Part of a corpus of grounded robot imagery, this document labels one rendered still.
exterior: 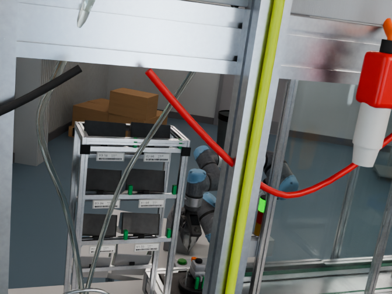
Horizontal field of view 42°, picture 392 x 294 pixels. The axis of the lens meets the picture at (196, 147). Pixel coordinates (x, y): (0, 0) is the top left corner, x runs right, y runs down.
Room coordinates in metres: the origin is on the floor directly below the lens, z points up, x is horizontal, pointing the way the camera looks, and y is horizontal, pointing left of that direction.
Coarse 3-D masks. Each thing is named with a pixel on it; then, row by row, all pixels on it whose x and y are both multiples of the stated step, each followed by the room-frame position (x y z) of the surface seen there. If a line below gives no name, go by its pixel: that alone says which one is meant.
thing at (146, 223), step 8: (120, 216) 1.71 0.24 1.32; (128, 216) 1.63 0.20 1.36; (136, 216) 1.64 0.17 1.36; (144, 216) 1.65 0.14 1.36; (152, 216) 1.65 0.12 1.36; (120, 224) 1.67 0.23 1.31; (128, 224) 1.62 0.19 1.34; (136, 224) 1.63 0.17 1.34; (144, 224) 1.63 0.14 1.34; (152, 224) 1.64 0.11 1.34; (120, 232) 1.64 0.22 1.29; (128, 232) 1.61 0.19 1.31; (136, 232) 1.62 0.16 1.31; (144, 232) 1.62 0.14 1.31; (152, 232) 1.63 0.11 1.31
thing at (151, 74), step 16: (64, 80) 0.59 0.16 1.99; (160, 80) 0.66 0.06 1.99; (32, 96) 0.57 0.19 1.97; (0, 112) 0.56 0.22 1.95; (192, 128) 0.67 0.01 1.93; (208, 144) 0.68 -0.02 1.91; (384, 144) 0.80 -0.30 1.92; (224, 160) 0.69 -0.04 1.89; (336, 176) 0.77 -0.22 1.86; (272, 192) 0.72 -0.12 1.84; (288, 192) 0.73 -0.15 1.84; (304, 192) 0.74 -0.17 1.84
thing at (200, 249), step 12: (204, 240) 2.56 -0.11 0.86; (84, 252) 2.26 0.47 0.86; (120, 252) 2.30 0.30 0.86; (132, 252) 2.32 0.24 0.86; (144, 252) 2.34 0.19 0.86; (192, 252) 2.41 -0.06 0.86; (204, 252) 2.42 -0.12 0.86; (108, 276) 2.10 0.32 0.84; (120, 276) 2.09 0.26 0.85; (132, 276) 2.09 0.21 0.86
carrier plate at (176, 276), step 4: (176, 272) 1.98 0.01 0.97; (180, 272) 1.99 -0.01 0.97; (184, 272) 1.99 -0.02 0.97; (188, 272) 2.00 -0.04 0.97; (160, 276) 1.94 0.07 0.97; (164, 276) 1.94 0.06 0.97; (176, 276) 1.95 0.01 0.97; (180, 276) 1.96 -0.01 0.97; (172, 280) 1.92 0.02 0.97; (176, 280) 1.92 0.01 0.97; (172, 284) 1.89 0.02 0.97; (176, 284) 1.89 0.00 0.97; (172, 288) 1.86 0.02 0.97; (176, 288) 1.86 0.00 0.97; (172, 292) 1.83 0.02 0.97; (176, 292) 1.83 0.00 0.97; (180, 292) 1.83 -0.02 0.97
